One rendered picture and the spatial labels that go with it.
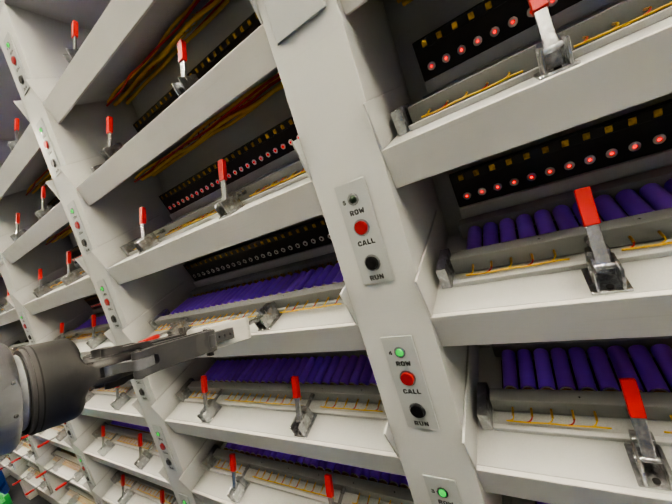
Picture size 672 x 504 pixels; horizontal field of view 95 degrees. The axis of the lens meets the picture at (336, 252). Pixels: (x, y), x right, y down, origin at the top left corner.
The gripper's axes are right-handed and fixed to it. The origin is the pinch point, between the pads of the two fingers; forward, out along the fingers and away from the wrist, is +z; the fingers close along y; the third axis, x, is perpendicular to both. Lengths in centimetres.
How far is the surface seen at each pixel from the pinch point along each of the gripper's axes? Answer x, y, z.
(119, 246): 22.0, -42.4, 6.4
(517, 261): 2.4, 36.6, 13.5
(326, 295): 2.3, 11.0, 11.3
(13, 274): 28, -113, 2
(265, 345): -3.9, -0.9, 8.4
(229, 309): 2.7, -11.9, 11.0
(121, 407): -20, -69, 13
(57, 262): 32, -113, 14
